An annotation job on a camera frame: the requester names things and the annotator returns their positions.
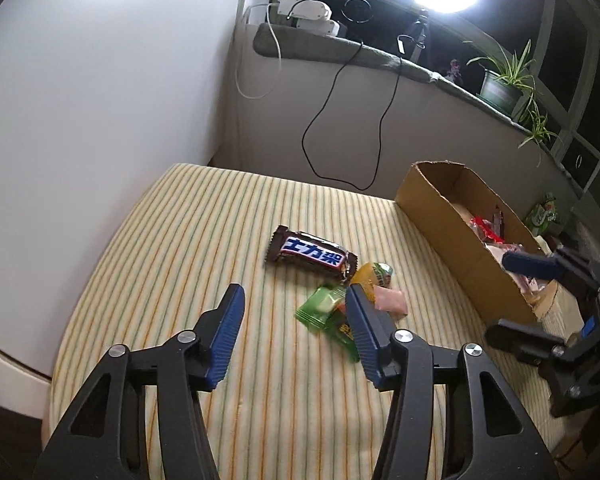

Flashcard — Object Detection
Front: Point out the small dark figurine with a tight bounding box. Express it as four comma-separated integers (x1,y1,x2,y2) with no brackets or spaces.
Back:
444,58,464,87

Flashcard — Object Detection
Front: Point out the red wrapper in box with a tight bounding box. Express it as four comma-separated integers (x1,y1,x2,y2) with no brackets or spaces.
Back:
469,206,505,244

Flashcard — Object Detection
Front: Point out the brown cardboard box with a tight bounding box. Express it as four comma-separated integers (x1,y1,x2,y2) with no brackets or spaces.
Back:
394,162,558,325

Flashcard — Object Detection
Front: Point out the light tripod stand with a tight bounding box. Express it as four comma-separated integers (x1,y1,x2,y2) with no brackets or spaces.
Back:
396,9,429,64

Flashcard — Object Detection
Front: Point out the white power adapter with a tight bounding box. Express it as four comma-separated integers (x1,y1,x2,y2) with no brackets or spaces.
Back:
277,0,340,37

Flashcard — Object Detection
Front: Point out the Snickers bar Chinese label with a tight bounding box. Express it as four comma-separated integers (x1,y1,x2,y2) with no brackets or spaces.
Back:
265,226,358,283

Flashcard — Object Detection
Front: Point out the pink snack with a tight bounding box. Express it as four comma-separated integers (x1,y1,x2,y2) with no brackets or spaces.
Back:
374,285,408,316

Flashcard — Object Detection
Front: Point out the black cable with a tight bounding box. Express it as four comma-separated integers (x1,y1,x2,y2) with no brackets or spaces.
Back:
300,39,404,192

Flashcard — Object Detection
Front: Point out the green snack packet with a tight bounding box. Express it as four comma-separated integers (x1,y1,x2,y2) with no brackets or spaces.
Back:
324,309,360,362

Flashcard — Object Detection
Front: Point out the white cable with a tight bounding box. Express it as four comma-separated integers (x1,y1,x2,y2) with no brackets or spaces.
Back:
234,1,284,101

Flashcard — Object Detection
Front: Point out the orange yellow candy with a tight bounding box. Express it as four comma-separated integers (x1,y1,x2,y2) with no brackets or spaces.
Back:
350,262,393,300

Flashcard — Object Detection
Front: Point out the bread packet in box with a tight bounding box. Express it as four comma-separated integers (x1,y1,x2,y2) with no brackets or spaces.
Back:
484,243,547,307

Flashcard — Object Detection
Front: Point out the green carton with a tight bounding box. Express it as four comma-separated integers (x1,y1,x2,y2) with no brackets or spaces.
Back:
524,192,558,236

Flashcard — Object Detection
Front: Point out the potted spider plant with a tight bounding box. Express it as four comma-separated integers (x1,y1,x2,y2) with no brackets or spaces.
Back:
466,39,558,150

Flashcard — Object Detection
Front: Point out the green candy clear wrapper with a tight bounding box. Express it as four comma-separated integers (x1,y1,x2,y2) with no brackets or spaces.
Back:
294,284,346,332

